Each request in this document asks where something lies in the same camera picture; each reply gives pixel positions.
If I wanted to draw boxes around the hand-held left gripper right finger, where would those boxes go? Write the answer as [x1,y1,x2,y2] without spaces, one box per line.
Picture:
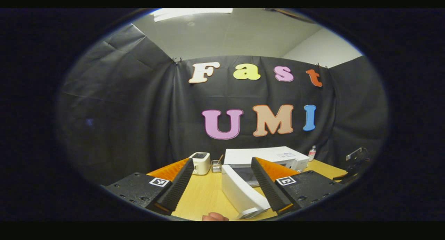
[250,157,345,214]

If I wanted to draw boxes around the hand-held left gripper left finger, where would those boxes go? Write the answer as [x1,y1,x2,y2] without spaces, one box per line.
[104,158,195,216]

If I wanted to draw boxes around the white microwave oven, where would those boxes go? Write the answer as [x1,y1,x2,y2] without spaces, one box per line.
[221,146,310,219]

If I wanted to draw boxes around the white toaster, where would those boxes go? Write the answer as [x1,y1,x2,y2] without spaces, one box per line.
[189,152,211,175]

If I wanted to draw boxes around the glass jar with utensils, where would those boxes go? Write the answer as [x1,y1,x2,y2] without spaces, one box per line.
[211,154,224,173]

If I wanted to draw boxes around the black backdrop cloth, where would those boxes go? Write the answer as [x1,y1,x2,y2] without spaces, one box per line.
[57,23,389,185]

